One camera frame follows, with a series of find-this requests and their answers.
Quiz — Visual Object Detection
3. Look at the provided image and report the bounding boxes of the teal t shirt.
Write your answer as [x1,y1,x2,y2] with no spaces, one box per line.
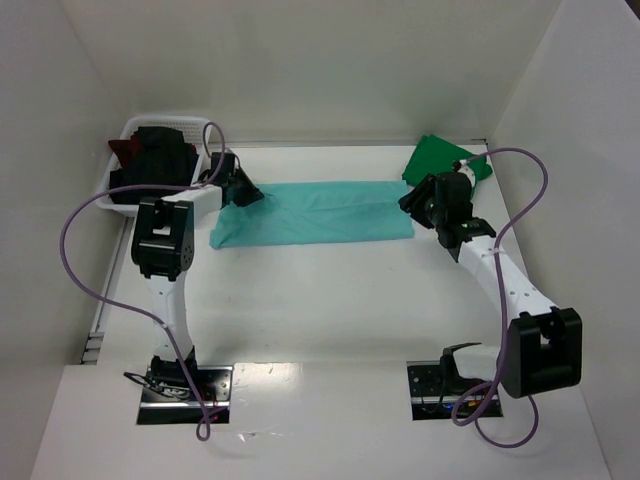
[209,181,414,250]

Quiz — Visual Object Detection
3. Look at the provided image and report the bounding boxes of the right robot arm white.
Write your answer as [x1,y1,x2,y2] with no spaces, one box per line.
[399,172,582,398]

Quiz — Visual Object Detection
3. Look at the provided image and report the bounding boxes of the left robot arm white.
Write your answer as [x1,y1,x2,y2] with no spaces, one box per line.
[131,150,264,396]

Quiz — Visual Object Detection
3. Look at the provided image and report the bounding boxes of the dark green folded t shirt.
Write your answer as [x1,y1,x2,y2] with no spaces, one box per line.
[401,135,474,187]

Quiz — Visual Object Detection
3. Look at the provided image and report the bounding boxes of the black garment in basket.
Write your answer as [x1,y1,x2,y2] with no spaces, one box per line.
[109,126,199,189]

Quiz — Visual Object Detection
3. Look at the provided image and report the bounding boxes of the red garment in basket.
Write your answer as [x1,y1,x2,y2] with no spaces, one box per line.
[108,135,143,168]

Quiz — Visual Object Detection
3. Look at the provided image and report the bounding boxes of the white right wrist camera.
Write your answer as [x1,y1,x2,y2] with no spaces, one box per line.
[453,160,477,189]

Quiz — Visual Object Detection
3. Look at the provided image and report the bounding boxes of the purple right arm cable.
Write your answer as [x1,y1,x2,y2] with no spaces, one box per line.
[452,147,551,446]

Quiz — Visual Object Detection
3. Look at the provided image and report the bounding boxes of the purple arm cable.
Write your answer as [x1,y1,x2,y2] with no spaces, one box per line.
[452,147,551,446]
[59,122,226,441]

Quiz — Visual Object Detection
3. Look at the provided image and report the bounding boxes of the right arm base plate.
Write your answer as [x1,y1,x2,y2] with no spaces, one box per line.
[407,361,503,421]

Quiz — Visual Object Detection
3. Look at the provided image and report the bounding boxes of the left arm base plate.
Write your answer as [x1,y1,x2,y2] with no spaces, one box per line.
[130,366,233,426]

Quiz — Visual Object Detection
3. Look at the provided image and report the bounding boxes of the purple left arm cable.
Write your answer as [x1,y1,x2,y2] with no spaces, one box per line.
[59,122,226,441]

